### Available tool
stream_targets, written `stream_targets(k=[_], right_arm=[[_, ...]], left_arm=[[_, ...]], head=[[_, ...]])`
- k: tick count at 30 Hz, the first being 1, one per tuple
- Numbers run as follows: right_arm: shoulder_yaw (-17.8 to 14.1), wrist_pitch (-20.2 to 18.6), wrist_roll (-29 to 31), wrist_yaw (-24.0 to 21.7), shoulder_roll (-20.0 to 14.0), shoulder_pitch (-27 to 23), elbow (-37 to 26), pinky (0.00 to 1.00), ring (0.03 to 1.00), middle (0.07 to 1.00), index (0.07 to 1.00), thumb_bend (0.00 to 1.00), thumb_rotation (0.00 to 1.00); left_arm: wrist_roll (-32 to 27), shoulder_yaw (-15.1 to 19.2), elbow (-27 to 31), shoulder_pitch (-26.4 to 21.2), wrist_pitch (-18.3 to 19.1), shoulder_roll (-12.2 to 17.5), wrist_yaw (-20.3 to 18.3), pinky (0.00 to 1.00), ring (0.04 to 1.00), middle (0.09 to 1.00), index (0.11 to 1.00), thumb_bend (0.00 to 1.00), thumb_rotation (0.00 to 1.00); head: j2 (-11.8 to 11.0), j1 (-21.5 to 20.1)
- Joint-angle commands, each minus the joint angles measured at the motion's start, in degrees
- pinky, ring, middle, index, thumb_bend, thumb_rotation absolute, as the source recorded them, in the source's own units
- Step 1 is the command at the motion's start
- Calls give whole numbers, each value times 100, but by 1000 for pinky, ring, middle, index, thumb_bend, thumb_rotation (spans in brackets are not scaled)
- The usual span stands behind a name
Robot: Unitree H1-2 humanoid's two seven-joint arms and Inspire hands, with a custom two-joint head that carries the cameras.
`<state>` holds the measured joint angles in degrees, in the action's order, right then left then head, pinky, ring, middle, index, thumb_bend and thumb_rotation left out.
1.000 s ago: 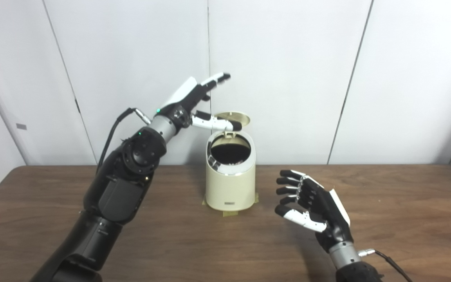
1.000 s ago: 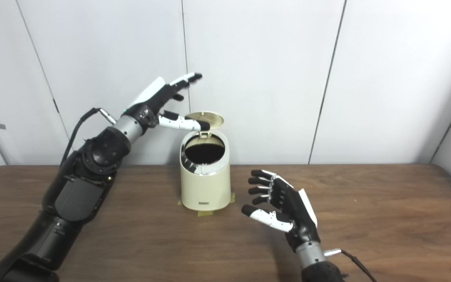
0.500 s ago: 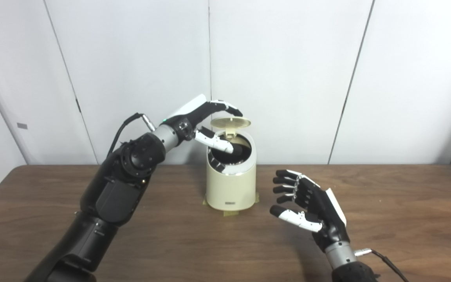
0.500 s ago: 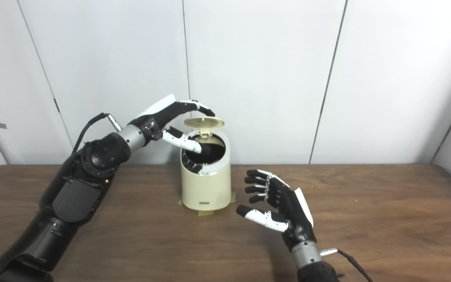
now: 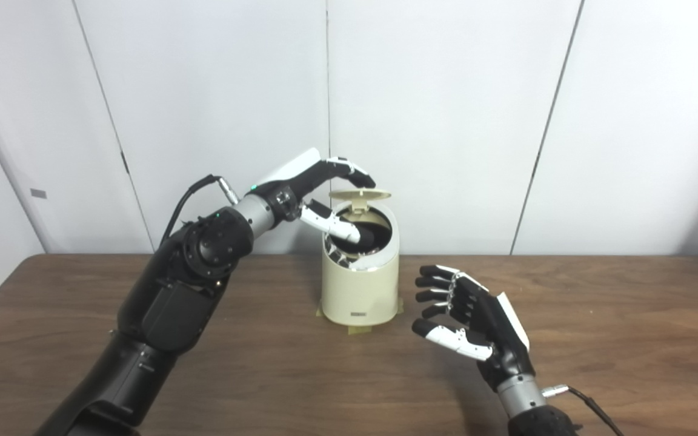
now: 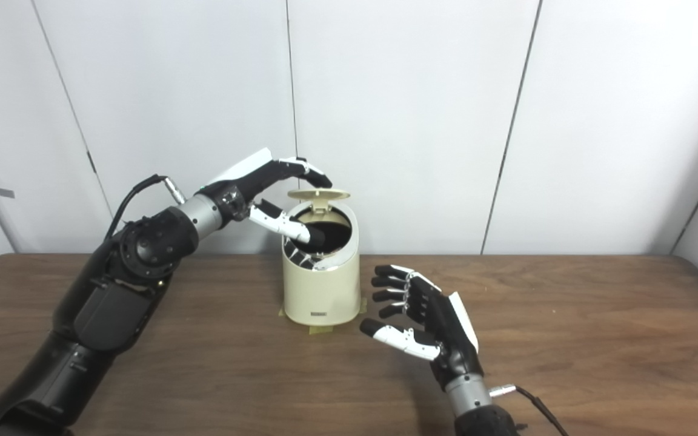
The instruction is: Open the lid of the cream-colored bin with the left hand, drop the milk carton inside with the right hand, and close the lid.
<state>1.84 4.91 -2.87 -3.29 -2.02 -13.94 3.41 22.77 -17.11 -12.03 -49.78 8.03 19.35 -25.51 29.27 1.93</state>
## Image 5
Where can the grey wall label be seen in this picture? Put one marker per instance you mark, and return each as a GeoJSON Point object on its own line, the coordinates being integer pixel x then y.
{"type": "Point", "coordinates": [38, 193]}

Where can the cream round bin lid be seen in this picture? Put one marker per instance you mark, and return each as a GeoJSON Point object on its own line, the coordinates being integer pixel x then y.
{"type": "Point", "coordinates": [358, 195]}

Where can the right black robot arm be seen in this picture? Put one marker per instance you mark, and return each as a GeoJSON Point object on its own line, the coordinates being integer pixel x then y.
{"type": "Point", "coordinates": [537, 415]}

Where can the cream-colored round bin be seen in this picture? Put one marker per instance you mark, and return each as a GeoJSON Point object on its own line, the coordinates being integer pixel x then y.
{"type": "Point", "coordinates": [361, 290]}

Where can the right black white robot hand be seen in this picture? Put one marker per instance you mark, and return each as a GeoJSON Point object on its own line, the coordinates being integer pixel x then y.
{"type": "Point", "coordinates": [500, 339]}

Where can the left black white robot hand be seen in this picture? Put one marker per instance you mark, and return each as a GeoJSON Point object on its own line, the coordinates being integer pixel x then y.
{"type": "Point", "coordinates": [291, 181]}

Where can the black wall panel hinge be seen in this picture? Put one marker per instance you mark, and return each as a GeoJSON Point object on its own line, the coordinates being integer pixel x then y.
{"type": "Point", "coordinates": [125, 163]}

